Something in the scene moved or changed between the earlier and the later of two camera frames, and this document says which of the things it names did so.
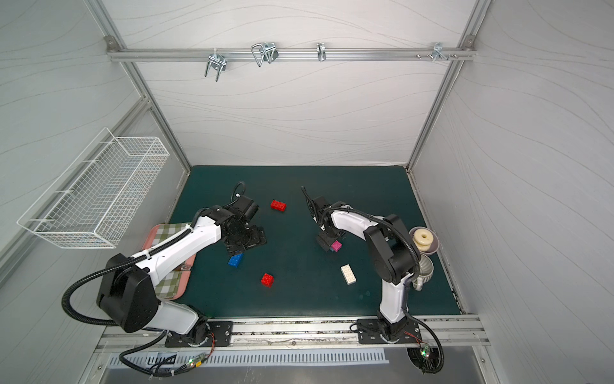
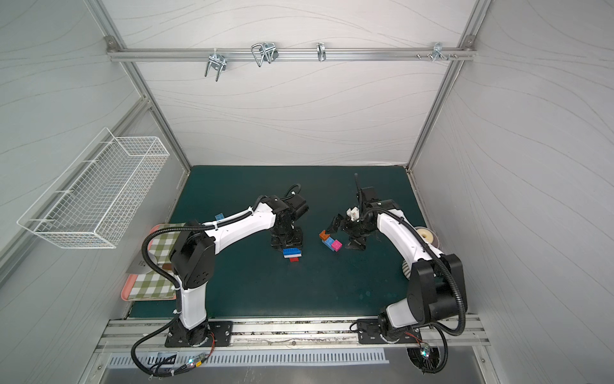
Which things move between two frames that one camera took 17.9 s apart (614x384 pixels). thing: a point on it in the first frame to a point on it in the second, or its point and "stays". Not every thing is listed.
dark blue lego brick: x=235 y=260 to x=291 y=251
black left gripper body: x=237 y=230 to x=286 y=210
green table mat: x=289 y=276 stays
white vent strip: x=214 y=358 stays
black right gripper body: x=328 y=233 to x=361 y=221
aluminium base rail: x=302 y=331 stays
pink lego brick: x=336 y=246 stays
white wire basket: x=89 y=202 stays
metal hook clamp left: x=217 y=62 stays
